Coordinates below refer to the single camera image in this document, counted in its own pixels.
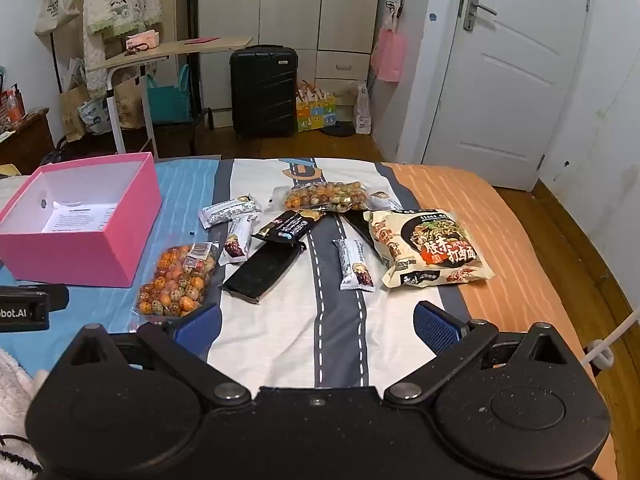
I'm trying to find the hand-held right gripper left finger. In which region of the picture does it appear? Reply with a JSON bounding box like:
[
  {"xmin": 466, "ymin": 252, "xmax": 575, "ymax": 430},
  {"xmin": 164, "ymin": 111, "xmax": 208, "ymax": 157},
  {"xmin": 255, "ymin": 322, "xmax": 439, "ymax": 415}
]
[{"xmin": 64, "ymin": 302, "xmax": 252, "ymax": 409}]

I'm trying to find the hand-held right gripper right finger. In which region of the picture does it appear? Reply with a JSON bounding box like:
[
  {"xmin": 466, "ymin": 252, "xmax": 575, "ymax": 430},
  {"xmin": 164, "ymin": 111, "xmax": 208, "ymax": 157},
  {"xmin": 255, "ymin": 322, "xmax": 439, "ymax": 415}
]
[{"xmin": 384, "ymin": 301, "xmax": 583, "ymax": 404}]

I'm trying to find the pink cardboard box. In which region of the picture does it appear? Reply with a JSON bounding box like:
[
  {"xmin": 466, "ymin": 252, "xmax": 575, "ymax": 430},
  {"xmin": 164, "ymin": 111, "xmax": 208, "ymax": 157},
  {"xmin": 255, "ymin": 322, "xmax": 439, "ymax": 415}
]
[{"xmin": 0, "ymin": 152, "xmax": 163, "ymax": 288}]

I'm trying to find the beige instant noodle bag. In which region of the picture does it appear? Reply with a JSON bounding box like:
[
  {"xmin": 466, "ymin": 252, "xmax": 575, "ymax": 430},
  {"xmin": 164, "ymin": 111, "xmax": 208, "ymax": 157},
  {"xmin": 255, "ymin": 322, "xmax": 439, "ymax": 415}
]
[{"xmin": 364, "ymin": 208, "xmax": 496, "ymax": 289}]

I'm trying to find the plain black foil packet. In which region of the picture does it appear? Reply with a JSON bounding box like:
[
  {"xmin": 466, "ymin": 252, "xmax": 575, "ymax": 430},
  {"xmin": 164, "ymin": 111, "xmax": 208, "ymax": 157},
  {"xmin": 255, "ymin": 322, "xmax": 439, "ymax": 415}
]
[{"xmin": 221, "ymin": 241, "xmax": 307, "ymax": 305}]

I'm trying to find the white snack bar packet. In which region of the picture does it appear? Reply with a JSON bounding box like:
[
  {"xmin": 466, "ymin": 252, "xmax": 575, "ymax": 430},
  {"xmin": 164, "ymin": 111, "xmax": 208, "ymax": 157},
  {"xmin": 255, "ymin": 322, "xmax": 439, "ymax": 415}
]
[
  {"xmin": 333, "ymin": 238, "xmax": 377, "ymax": 292},
  {"xmin": 369, "ymin": 190, "xmax": 403, "ymax": 212},
  {"xmin": 218, "ymin": 214, "xmax": 260, "ymax": 266},
  {"xmin": 198, "ymin": 196, "xmax": 262, "ymax": 230}
]

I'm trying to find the black cracker packet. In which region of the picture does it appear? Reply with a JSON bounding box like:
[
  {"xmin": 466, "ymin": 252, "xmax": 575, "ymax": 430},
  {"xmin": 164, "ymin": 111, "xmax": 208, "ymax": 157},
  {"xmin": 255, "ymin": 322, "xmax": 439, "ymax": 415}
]
[{"xmin": 251, "ymin": 209, "xmax": 327, "ymax": 247}]

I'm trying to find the clear bag of coated peanuts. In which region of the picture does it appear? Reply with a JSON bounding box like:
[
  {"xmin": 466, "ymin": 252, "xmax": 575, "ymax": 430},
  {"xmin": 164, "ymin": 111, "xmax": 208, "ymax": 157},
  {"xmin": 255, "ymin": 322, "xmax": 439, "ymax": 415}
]
[
  {"xmin": 274, "ymin": 181, "xmax": 372, "ymax": 212},
  {"xmin": 131, "ymin": 241, "xmax": 221, "ymax": 328}
]

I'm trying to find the white fluffy cloth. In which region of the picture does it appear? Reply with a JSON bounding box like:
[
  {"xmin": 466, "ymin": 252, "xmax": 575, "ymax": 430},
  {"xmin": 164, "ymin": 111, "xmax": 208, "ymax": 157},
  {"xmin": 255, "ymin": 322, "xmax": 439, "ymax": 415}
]
[{"xmin": 0, "ymin": 347, "xmax": 46, "ymax": 480}]

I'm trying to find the white printed paper sheet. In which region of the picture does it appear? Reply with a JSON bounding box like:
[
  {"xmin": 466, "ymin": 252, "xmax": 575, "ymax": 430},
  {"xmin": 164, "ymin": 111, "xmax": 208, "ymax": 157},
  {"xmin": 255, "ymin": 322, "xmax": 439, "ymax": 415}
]
[{"xmin": 41, "ymin": 201, "xmax": 120, "ymax": 233}]

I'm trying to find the road print bedsheet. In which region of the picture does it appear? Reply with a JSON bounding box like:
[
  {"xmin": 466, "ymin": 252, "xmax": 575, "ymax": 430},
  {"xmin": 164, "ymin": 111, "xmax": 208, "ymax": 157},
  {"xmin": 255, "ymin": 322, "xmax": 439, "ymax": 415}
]
[{"xmin": 0, "ymin": 157, "xmax": 618, "ymax": 480}]

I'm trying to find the dark wooden cabinet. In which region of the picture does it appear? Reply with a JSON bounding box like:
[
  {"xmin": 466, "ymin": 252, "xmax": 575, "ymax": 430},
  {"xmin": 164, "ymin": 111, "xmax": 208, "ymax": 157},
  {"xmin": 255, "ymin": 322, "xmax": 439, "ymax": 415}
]
[{"xmin": 0, "ymin": 107, "xmax": 53, "ymax": 176}]

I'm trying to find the orange bottle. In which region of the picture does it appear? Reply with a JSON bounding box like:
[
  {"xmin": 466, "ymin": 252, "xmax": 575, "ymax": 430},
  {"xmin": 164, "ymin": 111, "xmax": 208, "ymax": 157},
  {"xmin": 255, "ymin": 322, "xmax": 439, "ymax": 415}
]
[{"xmin": 4, "ymin": 89, "xmax": 25, "ymax": 128}]

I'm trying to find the grey printed plastic bag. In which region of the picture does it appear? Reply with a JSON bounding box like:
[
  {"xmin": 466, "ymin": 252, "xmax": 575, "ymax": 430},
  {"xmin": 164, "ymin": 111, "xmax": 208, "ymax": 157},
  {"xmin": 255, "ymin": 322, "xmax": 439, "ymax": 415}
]
[{"xmin": 77, "ymin": 97, "xmax": 113, "ymax": 135}]

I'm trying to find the brown paper bag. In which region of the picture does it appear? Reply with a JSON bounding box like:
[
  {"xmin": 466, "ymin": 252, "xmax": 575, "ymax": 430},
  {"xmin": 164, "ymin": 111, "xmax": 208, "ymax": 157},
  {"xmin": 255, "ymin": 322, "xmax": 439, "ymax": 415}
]
[
  {"xmin": 59, "ymin": 82, "xmax": 93, "ymax": 142},
  {"xmin": 114, "ymin": 75, "xmax": 146, "ymax": 130}
]

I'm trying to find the teal shopping bag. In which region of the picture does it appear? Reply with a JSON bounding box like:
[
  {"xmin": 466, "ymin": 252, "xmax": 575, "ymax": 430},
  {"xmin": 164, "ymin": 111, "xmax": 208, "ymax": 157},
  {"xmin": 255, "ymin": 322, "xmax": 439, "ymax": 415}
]
[{"xmin": 146, "ymin": 65, "xmax": 193, "ymax": 125}]

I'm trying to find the white plastic bag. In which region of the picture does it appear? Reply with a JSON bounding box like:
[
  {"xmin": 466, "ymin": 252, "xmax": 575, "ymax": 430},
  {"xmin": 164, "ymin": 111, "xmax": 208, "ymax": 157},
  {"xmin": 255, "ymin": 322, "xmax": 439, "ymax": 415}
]
[{"xmin": 353, "ymin": 81, "xmax": 373, "ymax": 135}]

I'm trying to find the colourful cardboard box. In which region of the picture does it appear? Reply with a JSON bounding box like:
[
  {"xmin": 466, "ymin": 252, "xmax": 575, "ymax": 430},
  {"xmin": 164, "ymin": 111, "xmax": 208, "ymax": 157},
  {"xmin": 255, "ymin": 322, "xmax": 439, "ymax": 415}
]
[{"xmin": 296, "ymin": 80, "xmax": 337, "ymax": 133}]

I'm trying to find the black hard suitcase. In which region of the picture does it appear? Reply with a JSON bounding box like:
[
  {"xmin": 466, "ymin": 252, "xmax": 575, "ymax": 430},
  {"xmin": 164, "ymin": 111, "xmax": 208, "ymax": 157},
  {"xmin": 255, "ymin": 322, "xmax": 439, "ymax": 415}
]
[{"xmin": 230, "ymin": 45, "xmax": 299, "ymax": 140}]

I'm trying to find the white door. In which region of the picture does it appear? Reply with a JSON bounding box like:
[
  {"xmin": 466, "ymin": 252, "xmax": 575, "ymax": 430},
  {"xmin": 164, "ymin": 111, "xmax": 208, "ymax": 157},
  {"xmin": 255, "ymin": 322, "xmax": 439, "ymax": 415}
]
[{"xmin": 422, "ymin": 0, "xmax": 593, "ymax": 191}]

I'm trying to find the wooden top rolling table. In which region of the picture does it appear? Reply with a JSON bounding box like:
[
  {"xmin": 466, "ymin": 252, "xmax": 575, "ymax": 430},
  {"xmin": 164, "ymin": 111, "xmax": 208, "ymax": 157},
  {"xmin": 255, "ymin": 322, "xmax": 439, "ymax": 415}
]
[{"xmin": 87, "ymin": 36, "xmax": 255, "ymax": 161}]

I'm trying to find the pink gift bag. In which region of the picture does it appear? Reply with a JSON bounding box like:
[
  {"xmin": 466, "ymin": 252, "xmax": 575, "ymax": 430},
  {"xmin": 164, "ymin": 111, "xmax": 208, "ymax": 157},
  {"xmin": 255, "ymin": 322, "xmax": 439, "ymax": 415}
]
[{"xmin": 371, "ymin": 25, "xmax": 407, "ymax": 82}]

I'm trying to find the pink tissue box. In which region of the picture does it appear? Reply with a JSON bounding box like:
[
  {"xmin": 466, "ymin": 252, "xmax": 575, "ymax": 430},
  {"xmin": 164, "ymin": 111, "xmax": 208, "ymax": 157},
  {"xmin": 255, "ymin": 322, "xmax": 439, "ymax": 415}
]
[{"xmin": 125, "ymin": 31, "xmax": 161, "ymax": 53}]

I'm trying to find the black metal stand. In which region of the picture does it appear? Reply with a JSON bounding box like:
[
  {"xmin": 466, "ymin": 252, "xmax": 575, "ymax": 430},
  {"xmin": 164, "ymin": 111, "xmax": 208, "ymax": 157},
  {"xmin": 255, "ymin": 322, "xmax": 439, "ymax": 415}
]
[{"xmin": 182, "ymin": 0, "xmax": 217, "ymax": 131}]

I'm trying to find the white knitted cardigan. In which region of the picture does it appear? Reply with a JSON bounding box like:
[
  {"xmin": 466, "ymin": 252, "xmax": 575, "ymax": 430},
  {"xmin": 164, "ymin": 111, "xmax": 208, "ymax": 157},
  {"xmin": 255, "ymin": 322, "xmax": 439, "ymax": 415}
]
[{"xmin": 82, "ymin": 0, "xmax": 165, "ymax": 93}]

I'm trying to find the white wardrobe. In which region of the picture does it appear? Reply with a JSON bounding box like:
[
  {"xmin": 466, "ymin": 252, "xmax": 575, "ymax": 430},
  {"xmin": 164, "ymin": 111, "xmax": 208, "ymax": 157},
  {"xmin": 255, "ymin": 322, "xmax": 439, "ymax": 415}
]
[{"xmin": 197, "ymin": 0, "xmax": 383, "ymax": 111}]

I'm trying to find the white cable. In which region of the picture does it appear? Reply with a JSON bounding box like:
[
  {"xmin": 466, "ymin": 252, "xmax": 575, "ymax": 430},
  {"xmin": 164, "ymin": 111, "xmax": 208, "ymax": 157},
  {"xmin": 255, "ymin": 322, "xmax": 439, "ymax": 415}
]
[{"xmin": 581, "ymin": 309, "xmax": 640, "ymax": 367}]

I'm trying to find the metal door handle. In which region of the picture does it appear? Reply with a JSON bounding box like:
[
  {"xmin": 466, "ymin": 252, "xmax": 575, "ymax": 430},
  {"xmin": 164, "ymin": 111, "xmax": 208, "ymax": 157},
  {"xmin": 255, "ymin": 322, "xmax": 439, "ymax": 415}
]
[{"xmin": 462, "ymin": 0, "xmax": 498, "ymax": 31}]

